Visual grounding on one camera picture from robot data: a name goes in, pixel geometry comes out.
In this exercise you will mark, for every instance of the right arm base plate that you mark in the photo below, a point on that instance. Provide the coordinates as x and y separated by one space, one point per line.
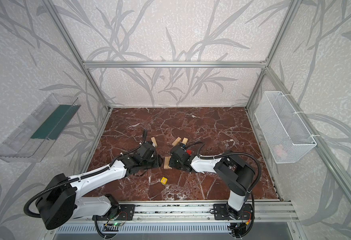
229 211

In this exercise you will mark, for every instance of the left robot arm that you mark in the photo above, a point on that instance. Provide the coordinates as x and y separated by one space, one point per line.
65 198

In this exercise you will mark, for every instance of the white wire mesh basket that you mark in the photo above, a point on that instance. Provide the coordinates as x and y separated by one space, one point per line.
287 137

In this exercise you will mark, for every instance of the aluminium mounting rail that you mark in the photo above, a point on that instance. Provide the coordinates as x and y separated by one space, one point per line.
201 212

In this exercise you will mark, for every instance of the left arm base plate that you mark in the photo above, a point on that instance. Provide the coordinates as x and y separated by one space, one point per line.
124 212

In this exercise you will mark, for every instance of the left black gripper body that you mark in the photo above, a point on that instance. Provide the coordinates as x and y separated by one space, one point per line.
155 159

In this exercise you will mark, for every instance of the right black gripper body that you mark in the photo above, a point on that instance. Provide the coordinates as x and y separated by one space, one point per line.
173 159

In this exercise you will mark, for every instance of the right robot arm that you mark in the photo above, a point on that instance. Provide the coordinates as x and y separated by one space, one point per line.
239 171

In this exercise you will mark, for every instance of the yellow window block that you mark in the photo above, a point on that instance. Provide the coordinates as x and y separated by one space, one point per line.
164 180

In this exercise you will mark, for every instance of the plain wooden block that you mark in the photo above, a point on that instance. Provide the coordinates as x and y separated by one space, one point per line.
176 141
170 167
166 162
154 142

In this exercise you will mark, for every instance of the clear plastic wall bin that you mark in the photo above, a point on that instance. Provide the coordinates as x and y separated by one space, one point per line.
31 141

